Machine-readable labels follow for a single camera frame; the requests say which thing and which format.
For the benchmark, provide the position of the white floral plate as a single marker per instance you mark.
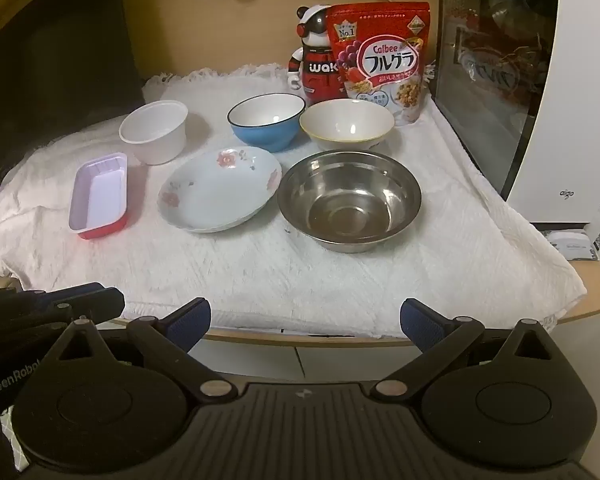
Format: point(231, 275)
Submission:
point(215, 196)

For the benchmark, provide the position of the red robot figure bottle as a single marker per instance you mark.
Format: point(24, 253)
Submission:
point(314, 71)

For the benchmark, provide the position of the blue ceramic bowl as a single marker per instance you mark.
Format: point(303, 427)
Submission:
point(266, 136)

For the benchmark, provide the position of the small white printed box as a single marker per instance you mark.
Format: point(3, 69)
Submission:
point(572, 245)

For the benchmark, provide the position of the white plastic bowl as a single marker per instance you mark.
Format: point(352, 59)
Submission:
point(152, 145)

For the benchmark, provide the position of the cream bowl with yellow rim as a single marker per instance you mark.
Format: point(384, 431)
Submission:
point(347, 121)

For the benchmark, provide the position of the red cereal bag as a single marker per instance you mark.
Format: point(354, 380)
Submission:
point(380, 62)

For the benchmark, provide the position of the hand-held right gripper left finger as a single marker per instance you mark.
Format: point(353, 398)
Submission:
point(194, 317)

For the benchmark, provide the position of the white cabinet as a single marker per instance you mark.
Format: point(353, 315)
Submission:
point(330, 360)

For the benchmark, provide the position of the white cloth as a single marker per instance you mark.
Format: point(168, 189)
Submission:
point(280, 280)

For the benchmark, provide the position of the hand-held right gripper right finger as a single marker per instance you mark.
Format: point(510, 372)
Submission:
point(421, 324)

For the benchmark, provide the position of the black monitor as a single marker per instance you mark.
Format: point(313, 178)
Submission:
point(55, 60)

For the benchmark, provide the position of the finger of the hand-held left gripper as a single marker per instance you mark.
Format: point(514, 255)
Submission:
point(80, 290)
point(100, 304)

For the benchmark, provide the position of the red rectangular tray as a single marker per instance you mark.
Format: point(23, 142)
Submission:
point(98, 200)

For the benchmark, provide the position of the stainless steel bowl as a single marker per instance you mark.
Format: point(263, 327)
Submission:
point(350, 201)

